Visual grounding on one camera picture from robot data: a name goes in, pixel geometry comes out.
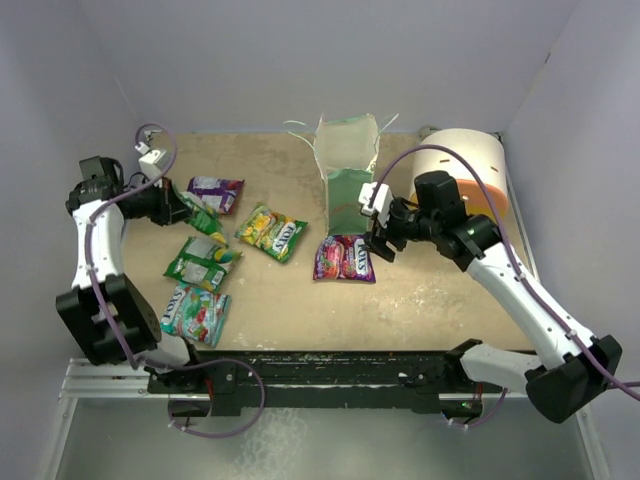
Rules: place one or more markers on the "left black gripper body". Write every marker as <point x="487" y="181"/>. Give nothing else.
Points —
<point x="152" y="202"/>

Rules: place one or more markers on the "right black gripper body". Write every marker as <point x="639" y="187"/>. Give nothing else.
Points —
<point x="404" y="224"/>

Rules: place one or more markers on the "green snack packet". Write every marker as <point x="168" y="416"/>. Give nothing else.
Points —
<point x="203" y="218"/>
<point x="203" y="262"/>

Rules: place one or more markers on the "purple Fox's candy bag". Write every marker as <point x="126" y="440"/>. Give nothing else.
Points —
<point x="343" y="257"/>

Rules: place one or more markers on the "green paper bag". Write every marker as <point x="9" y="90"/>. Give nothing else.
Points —
<point x="346" y="152"/>

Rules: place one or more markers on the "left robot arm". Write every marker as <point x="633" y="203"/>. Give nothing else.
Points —
<point x="106" y="314"/>

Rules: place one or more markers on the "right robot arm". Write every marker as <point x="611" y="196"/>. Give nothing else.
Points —
<point x="569" y="366"/>

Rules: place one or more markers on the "teal Fox's candy bag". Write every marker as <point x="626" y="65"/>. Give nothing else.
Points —
<point x="196" y="314"/>

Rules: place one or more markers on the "yellow green Fox's candy bag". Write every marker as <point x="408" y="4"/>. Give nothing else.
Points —
<point x="273" y="233"/>

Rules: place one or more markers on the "purple snack packet back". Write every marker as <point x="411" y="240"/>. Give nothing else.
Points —
<point x="221" y="195"/>

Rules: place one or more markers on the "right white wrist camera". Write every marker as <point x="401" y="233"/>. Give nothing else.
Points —
<point x="375" y="202"/>

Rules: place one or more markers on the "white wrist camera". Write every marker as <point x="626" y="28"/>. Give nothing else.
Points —
<point x="152" y="162"/>
<point x="375" y="202"/>

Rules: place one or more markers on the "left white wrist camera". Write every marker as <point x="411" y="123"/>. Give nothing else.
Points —
<point x="152" y="162"/>

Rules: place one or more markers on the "black base frame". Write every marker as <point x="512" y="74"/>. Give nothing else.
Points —
<point x="423" y="382"/>

